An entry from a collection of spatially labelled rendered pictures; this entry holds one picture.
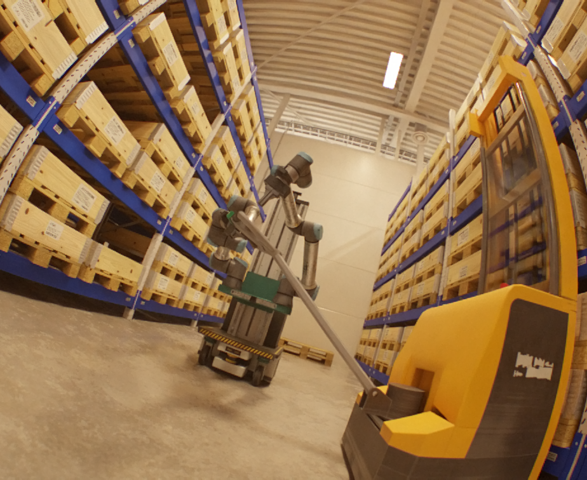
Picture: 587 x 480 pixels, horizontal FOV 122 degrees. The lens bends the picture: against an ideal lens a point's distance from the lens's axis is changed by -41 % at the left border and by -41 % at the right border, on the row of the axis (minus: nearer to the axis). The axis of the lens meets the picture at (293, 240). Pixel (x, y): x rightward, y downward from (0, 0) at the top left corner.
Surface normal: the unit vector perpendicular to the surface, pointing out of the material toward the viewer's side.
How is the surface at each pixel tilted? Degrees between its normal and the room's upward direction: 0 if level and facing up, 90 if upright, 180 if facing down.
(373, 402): 90
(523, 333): 90
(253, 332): 90
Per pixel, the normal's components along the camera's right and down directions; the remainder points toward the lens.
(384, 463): -0.71, -0.43
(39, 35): 0.95, 0.27
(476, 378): -0.05, -0.33
